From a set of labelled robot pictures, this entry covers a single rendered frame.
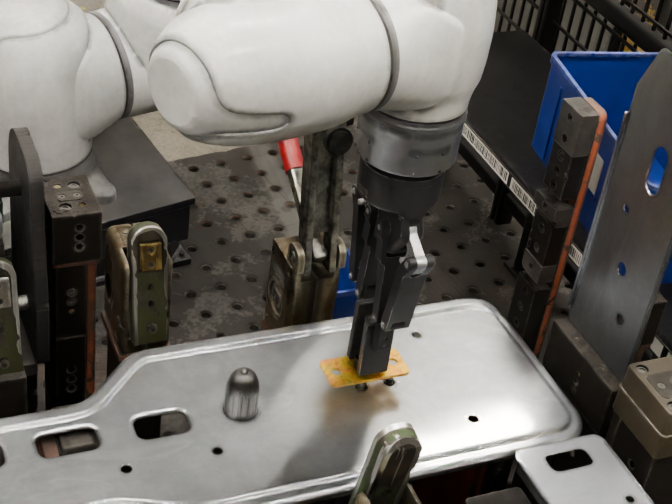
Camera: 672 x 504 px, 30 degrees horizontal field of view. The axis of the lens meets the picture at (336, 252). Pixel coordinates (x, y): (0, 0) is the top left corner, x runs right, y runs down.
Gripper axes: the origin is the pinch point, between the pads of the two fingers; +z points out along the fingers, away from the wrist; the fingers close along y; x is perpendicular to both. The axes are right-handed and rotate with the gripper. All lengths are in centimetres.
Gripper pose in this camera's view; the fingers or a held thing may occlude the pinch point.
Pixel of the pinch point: (371, 335)
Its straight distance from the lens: 120.2
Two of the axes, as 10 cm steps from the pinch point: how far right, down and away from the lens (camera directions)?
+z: -1.2, 8.0, 5.8
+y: 3.7, 5.8, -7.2
